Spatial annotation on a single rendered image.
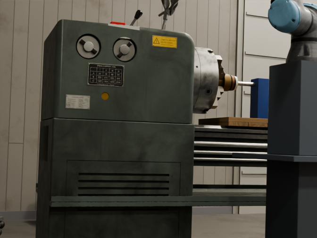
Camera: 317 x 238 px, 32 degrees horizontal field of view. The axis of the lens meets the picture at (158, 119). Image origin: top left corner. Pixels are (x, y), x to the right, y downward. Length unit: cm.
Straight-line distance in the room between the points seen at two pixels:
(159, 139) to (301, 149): 59
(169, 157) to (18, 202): 328
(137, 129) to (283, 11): 74
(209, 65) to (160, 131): 42
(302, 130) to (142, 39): 75
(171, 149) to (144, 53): 41
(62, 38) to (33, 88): 323
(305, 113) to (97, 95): 81
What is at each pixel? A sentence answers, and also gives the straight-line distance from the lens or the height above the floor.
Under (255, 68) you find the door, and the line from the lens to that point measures 639.
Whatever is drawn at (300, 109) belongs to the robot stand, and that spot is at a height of 92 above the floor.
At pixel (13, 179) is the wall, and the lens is 540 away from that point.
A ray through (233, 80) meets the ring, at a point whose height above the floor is 109.
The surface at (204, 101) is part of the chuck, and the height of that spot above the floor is 97.
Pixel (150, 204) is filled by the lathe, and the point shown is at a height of 53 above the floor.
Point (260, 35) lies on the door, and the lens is 648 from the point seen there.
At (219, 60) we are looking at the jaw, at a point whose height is 117.
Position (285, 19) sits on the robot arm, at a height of 124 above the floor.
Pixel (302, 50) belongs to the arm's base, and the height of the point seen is 115.
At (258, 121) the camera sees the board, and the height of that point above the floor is 89.
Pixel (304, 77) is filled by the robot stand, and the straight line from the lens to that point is 209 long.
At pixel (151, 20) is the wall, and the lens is 590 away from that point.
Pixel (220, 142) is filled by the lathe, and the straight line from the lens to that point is 249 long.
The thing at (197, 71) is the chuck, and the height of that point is 110.
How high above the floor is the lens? 79
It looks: 2 degrees up
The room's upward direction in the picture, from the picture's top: 2 degrees clockwise
